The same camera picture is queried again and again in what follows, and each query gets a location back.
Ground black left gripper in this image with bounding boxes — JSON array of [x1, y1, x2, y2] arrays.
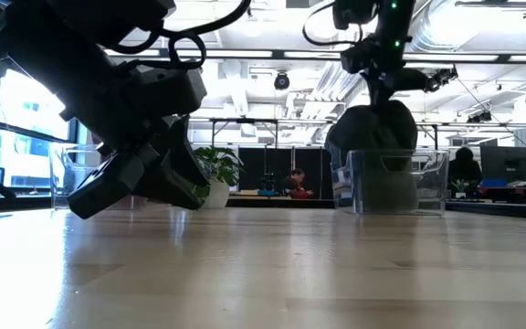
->
[[59, 63, 210, 220]]

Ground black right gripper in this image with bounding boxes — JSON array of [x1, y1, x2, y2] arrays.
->
[[362, 58, 428, 112]]

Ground olive green baseball cap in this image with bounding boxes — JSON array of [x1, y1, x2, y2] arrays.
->
[[361, 157, 422, 214], [324, 99, 419, 156]]

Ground clear acrylic hat stand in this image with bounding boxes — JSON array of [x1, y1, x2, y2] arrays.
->
[[47, 143, 107, 211], [332, 148, 450, 217]]

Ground green plant in white pot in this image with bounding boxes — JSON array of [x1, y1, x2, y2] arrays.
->
[[192, 145, 246, 210]]

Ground black ceiling spotlight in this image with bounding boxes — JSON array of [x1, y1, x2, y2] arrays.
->
[[466, 111, 493, 124]]

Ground person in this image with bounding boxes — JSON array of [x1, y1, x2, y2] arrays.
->
[[282, 167, 315, 200], [447, 146, 483, 193]]

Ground black room divider panels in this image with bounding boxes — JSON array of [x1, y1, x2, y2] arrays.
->
[[237, 146, 335, 193]]

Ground small black background robot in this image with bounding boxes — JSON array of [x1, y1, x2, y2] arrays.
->
[[258, 169, 279, 193]]

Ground black round hanging camera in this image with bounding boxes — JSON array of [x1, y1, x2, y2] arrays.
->
[[273, 71, 291, 91]]

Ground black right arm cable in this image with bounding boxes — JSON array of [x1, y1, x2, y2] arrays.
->
[[302, 0, 367, 48]]

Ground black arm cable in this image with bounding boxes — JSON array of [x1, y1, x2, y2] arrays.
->
[[110, 0, 254, 70], [302, 0, 367, 48]]

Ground silver ceiling air duct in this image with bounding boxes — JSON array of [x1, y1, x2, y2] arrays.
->
[[406, 0, 526, 52]]

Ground black ceiling light rail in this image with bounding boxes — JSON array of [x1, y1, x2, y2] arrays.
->
[[454, 0, 526, 20]]

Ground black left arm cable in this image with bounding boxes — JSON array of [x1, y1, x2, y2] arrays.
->
[[110, 0, 254, 70]]

